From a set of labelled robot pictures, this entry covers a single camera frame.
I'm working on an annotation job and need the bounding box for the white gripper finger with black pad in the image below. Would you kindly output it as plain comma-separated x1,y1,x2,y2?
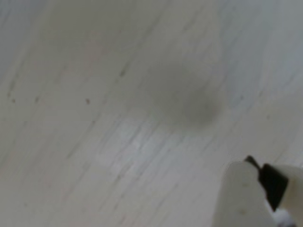
257,163,303,227

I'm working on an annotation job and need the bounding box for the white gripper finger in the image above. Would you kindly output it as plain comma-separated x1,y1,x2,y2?
212,155,276,227

